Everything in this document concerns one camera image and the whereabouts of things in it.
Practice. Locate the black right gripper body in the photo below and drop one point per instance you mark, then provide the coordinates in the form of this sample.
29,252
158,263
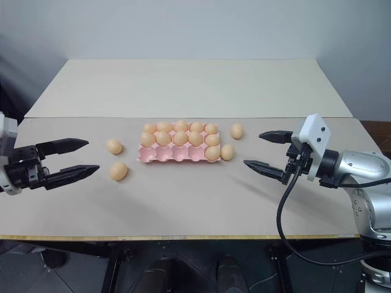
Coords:
294,166

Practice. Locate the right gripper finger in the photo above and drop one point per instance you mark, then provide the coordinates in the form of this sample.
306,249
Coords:
278,136
265,169

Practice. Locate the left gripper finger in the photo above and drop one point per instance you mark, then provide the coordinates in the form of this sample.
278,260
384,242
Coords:
62,145
73,174

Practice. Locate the dark rounded shape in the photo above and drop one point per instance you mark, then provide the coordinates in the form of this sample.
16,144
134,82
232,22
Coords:
159,276
229,274

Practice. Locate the pink egg tray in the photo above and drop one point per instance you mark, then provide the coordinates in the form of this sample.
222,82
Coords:
171,154

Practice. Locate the black table frame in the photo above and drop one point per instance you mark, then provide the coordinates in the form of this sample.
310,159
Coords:
119,262

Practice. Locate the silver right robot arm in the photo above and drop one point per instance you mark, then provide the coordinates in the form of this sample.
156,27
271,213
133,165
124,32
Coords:
360,168

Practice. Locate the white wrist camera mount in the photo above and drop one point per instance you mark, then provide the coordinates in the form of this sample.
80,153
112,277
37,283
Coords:
314,131
7,128

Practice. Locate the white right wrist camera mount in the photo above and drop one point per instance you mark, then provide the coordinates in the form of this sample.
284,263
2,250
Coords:
314,131

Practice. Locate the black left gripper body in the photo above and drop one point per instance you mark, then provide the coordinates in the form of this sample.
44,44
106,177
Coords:
26,171

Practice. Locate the silver black robot torso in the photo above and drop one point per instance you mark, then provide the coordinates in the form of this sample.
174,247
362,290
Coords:
377,271

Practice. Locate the tan egg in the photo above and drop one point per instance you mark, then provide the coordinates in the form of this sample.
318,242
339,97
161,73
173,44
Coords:
148,138
227,152
114,146
212,140
118,171
213,153
165,125
195,138
181,125
163,138
211,128
237,131
180,137
196,127
149,127

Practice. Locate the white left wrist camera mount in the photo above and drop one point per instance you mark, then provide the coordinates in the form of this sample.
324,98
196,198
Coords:
7,128

